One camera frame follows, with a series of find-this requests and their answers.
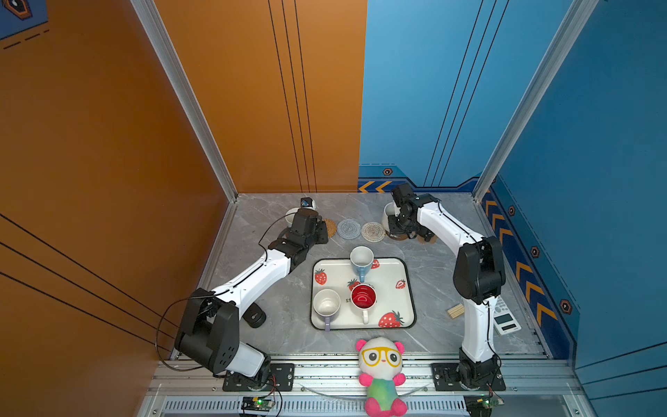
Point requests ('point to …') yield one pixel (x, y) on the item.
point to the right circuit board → (479, 406)
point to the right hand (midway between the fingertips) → (394, 229)
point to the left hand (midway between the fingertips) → (322, 222)
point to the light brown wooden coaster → (287, 234)
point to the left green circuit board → (257, 404)
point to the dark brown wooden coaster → (399, 237)
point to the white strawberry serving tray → (393, 279)
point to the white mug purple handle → (326, 302)
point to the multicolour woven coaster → (373, 232)
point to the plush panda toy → (380, 360)
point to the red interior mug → (364, 297)
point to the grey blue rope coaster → (348, 228)
